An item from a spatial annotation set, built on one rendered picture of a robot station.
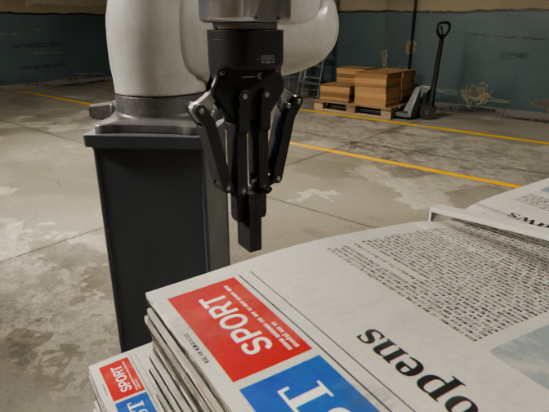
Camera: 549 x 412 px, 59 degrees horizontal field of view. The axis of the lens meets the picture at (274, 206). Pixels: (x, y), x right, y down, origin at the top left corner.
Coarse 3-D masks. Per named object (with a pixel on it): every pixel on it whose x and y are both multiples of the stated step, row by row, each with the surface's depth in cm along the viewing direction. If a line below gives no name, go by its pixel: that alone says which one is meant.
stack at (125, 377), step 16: (128, 352) 53; (144, 352) 53; (96, 368) 51; (112, 368) 51; (128, 368) 51; (144, 368) 51; (96, 384) 49; (112, 384) 49; (128, 384) 49; (144, 384) 49; (96, 400) 51; (112, 400) 47; (128, 400) 47; (144, 400) 47
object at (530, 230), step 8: (432, 208) 30; (440, 208) 29; (448, 208) 29; (456, 208) 29; (456, 216) 28; (464, 216) 28; (472, 216) 28; (480, 216) 27; (488, 216) 27; (488, 224) 27; (496, 224) 26; (504, 224) 26; (512, 224) 26; (520, 224) 26; (528, 224) 26; (520, 232) 25; (528, 232) 25; (536, 232) 24; (544, 232) 24
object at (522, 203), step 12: (504, 192) 32; (516, 192) 32; (528, 192) 32; (540, 192) 32; (492, 204) 31; (504, 204) 31; (516, 204) 31; (528, 204) 30; (540, 204) 30; (516, 216) 29; (528, 216) 29; (540, 216) 29
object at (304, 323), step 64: (320, 256) 23; (384, 256) 23; (448, 256) 24; (192, 320) 18; (256, 320) 18; (320, 320) 18; (384, 320) 18; (448, 320) 18; (512, 320) 19; (192, 384) 17; (256, 384) 15; (320, 384) 15; (384, 384) 15; (448, 384) 15; (512, 384) 15
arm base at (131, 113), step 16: (128, 96) 78; (176, 96) 78; (192, 96) 80; (96, 112) 85; (112, 112) 83; (128, 112) 78; (144, 112) 77; (160, 112) 77; (176, 112) 78; (96, 128) 78; (112, 128) 78; (128, 128) 78; (144, 128) 78; (160, 128) 77; (176, 128) 77; (192, 128) 76
